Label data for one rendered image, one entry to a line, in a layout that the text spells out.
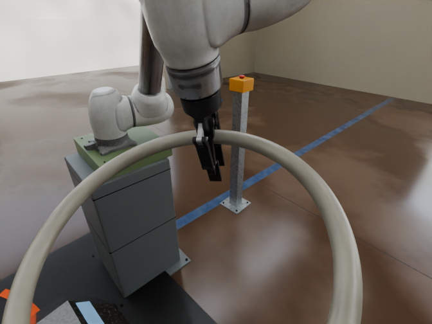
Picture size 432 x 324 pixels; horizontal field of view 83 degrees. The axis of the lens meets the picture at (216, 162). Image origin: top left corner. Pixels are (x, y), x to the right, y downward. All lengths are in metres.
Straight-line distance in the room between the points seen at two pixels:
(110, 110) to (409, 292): 1.96
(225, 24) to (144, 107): 0.87
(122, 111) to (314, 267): 1.51
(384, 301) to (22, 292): 1.78
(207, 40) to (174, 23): 0.05
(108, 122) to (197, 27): 0.91
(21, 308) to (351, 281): 0.42
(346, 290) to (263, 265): 1.49
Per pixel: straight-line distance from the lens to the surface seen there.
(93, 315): 0.75
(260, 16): 0.42
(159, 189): 1.35
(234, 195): 2.12
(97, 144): 1.30
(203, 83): 0.40
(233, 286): 1.70
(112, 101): 1.20
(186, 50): 0.37
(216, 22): 0.38
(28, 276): 0.48
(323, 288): 1.81
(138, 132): 1.44
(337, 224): 0.37
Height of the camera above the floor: 1.42
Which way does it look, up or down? 30 degrees down
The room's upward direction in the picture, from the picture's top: straight up
